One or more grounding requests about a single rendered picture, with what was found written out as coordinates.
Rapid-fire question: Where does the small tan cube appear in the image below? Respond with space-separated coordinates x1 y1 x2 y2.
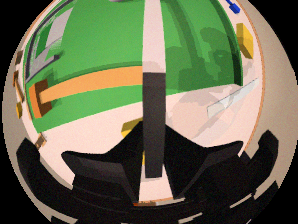
15 49 23 65

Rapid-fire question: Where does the green putting mat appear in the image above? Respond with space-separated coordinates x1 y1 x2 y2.
23 0 234 135

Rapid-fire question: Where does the blue golf putter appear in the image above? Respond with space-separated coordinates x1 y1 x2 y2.
226 0 241 14

